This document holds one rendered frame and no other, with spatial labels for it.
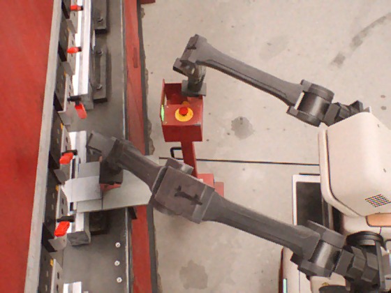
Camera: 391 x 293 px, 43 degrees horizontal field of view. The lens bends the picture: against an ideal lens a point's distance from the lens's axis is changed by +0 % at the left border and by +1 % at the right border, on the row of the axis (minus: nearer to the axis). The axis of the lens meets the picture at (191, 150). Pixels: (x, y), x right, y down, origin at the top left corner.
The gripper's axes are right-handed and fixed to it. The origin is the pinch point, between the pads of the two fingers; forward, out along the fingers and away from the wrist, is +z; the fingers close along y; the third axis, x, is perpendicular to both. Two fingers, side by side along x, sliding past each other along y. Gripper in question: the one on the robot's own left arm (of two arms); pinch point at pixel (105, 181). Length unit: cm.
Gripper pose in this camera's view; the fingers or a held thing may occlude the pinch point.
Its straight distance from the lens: 156.8
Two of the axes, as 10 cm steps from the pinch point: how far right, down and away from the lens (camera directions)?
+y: 0.7, 8.1, -5.8
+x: 9.2, 1.8, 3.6
